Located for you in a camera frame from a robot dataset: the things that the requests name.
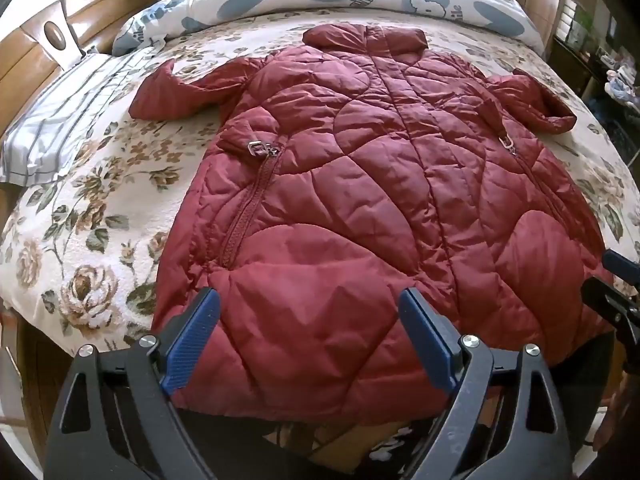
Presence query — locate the grey striped pillow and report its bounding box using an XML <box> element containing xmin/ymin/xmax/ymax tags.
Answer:
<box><xmin>0</xmin><ymin>52</ymin><xmax>166</xmax><ymax>186</ymax></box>

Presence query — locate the red quilted puffer jacket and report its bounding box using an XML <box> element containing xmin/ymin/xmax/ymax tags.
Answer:
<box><xmin>129</xmin><ymin>24</ymin><xmax>616</xmax><ymax>423</ymax></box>

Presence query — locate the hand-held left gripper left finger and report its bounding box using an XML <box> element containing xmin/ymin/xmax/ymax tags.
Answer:
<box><xmin>44</xmin><ymin>287</ymin><xmax>236</xmax><ymax>480</ymax></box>

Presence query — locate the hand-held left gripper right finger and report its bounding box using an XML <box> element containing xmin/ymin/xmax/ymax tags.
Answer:
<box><xmin>397</xmin><ymin>287</ymin><xmax>576</xmax><ymax>480</ymax></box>

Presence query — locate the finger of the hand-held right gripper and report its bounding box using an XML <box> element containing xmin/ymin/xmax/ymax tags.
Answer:
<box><xmin>581</xmin><ymin>275</ymin><xmax>640</xmax><ymax>348</ymax></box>
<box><xmin>602</xmin><ymin>249</ymin><xmax>640</xmax><ymax>283</ymax></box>

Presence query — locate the floral bed blanket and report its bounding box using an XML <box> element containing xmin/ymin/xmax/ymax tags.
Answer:
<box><xmin>0</xmin><ymin>7</ymin><xmax>640</xmax><ymax>480</ymax></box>

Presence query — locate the wooden bed frame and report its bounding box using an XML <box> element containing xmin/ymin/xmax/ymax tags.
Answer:
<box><xmin>0</xmin><ymin>0</ymin><xmax>161</xmax><ymax>431</ymax></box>

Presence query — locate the wooden wardrobe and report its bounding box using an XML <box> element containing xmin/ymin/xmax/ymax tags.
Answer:
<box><xmin>510</xmin><ymin>0</ymin><xmax>566</xmax><ymax>56</ymax></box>

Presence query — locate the cluttered dark shelf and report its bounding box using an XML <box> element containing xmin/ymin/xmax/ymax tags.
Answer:
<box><xmin>547</xmin><ymin>0</ymin><xmax>640</xmax><ymax>161</ymax></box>

